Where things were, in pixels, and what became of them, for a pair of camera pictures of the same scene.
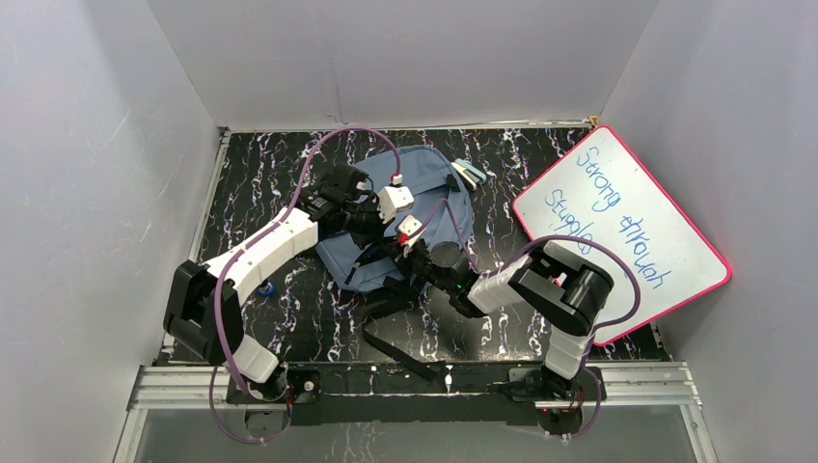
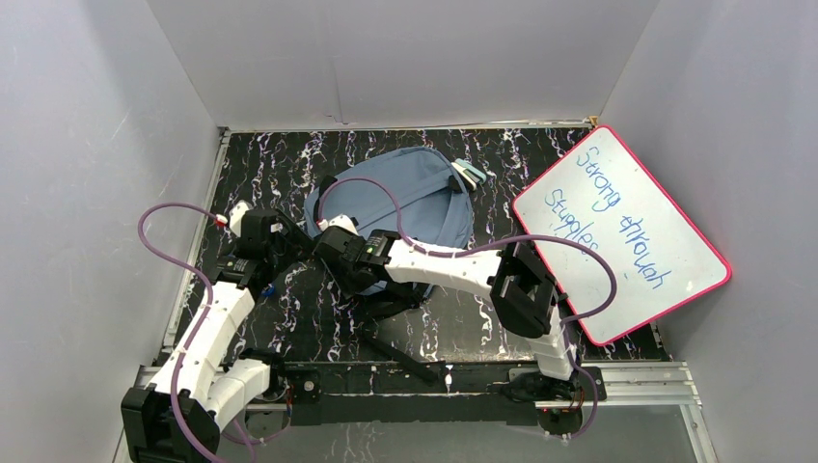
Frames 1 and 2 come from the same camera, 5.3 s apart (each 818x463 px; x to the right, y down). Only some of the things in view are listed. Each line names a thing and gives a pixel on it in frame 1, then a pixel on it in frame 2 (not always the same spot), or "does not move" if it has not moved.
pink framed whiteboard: x=599 y=204 does not move
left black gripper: x=368 y=217 to x=281 y=231
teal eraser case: x=470 y=175 does not move
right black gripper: x=404 y=258 to x=344 y=284
